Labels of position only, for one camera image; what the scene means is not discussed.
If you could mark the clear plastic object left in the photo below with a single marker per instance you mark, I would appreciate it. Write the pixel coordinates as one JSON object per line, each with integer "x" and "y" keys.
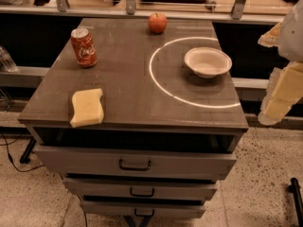
{"x": 6, "y": 61}

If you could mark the red soda can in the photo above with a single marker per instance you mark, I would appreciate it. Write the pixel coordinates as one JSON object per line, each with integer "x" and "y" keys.
{"x": 83, "y": 46}

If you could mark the top grey drawer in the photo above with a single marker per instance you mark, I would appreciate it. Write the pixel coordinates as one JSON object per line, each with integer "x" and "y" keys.
{"x": 136, "y": 163}

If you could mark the red apple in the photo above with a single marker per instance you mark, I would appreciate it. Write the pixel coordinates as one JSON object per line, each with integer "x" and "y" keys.
{"x": 157, "y": 23}

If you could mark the white paper bowl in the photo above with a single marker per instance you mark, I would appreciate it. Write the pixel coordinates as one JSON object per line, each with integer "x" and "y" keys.
{"x": 207, "y": 62}

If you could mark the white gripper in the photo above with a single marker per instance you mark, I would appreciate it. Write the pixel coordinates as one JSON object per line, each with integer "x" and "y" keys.
{"x": 292, "y": 37}

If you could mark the black stand leg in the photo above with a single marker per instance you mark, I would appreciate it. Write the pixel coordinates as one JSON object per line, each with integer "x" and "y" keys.
{"x": 294, "y": 188}
{"x": 25, "y": 156}

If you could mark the yellow sponge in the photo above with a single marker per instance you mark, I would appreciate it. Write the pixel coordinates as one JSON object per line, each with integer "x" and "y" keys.
{"x": 87, "y": 108}

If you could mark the middle grey drawer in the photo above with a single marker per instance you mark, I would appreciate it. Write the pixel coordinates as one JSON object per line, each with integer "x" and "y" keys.
{"x": 143, "y": 190}

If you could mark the black stand leg right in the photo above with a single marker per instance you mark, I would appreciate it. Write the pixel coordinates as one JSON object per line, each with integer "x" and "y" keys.
{"x": 294, "y": 188}

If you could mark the grey drawer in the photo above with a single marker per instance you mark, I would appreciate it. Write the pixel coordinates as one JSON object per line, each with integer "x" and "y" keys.
{"x": 136, "y": 209}
{"x": 143, "y": 190}
{"x": 136, "y": 163}

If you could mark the bottom grey drawer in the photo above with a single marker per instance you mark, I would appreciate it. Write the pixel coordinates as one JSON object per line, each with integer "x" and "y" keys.
{"x": 136, "y": 209}

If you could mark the grey drawer cabinet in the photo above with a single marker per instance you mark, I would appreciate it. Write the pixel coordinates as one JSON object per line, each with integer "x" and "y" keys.
{"x": 151, "y": 100}

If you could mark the black stand leg left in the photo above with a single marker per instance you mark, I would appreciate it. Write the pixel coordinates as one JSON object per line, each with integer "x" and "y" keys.
{"x": 25, "y": 156}

